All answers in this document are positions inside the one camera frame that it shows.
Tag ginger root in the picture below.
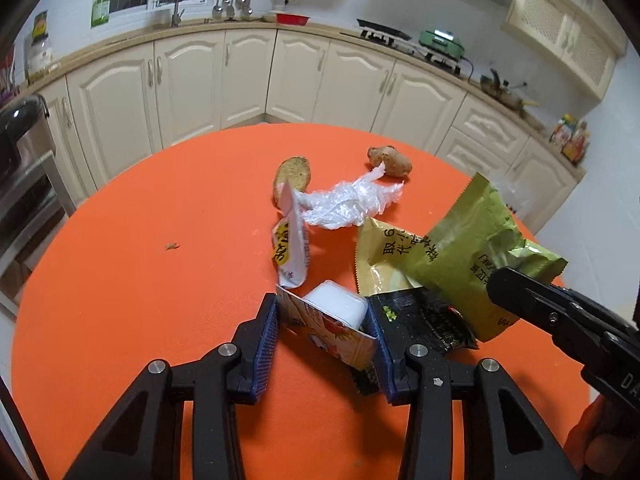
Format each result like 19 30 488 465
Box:
367 145 412 179

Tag person's right hand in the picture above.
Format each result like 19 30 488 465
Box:
564 394 639 479

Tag black gas stove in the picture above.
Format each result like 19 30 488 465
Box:
357 18 473 78

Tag white yellow snack bag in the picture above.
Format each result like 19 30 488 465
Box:
272 181 309 289

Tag green dish soap bottle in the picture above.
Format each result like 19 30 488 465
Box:
91 0 111 27

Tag green snack bag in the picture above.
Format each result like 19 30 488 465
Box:
355 174 567 342

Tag black snack wrapper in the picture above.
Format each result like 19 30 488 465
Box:
351 288 478 396

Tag small colourful carton box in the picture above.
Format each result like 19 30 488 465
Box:
276 281 376 370

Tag clear plastic wrap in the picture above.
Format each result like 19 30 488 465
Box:
294 162 404 230

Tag brown potato piece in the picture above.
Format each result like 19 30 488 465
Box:
272 156 311 206

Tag rice bag on floor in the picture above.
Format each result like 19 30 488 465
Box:
490 176 534 218

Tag wok with lid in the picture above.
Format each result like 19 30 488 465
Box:
480 68 540 113

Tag black rice cooker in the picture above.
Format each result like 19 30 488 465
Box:
1 94 55 181

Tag green electric pot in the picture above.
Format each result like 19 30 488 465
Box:
419 29 465 61

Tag red basin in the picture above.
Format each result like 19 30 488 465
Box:
277 13 309 26

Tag metal shelf rack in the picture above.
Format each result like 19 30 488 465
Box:
0 152 76 316

